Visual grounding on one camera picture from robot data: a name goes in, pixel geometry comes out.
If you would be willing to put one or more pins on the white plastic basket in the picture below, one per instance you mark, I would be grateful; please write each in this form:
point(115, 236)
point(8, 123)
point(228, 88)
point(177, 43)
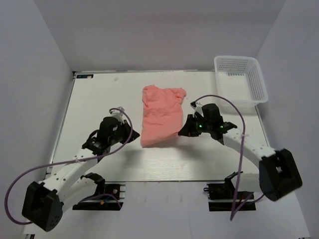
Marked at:
point(240, 80)

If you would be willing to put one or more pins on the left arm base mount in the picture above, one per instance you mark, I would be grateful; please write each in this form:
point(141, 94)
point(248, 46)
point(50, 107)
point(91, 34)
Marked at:
point(110, 198)

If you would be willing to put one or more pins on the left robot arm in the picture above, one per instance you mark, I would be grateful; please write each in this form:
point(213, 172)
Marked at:
point(47, 200)

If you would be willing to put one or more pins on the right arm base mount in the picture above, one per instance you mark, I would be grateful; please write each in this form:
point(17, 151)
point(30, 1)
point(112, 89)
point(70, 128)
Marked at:
point(220, 198)

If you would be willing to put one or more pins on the pink t shirt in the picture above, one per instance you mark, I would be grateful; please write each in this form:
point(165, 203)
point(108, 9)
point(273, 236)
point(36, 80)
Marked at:
point(162, 114)

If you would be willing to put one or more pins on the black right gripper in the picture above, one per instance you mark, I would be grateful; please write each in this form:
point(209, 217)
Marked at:
point(188, 130)

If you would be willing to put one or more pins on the dark label sticker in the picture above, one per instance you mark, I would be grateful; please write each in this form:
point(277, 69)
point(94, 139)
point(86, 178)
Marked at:
point(85, 76)

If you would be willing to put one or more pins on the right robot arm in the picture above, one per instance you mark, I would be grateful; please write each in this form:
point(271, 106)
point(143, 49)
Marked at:
point(278, 173)

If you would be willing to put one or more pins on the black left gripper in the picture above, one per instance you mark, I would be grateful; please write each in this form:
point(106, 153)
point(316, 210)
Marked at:
point(125, 125)

